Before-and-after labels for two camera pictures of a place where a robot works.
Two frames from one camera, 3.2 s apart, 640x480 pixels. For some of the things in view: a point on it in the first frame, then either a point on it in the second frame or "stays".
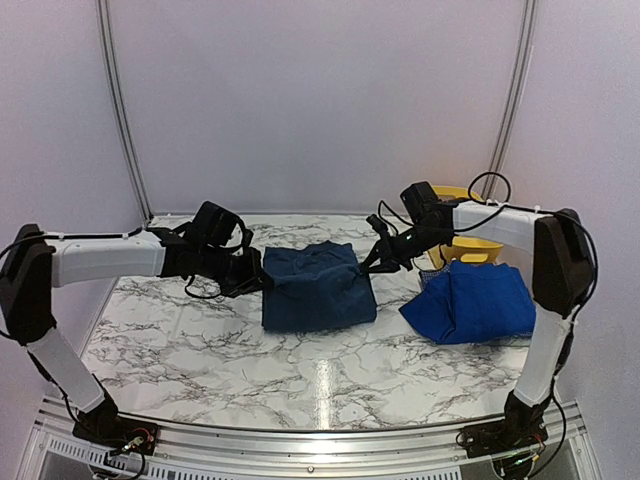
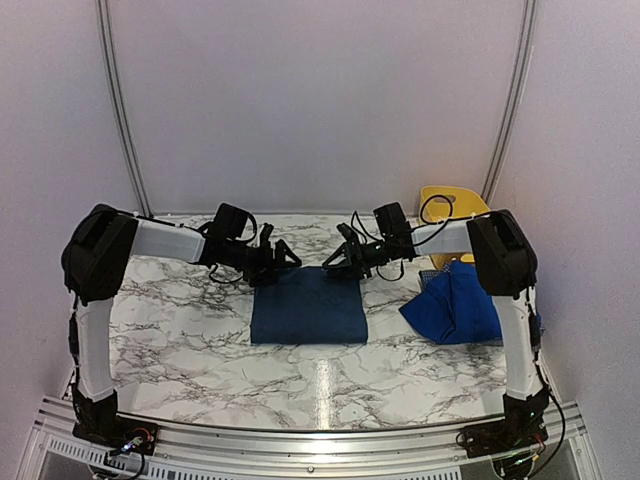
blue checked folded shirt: (425, 276) stays
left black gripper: (249, 283) to (266, 264)
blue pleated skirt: (468, 302) stays
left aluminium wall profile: (121, 114) stays
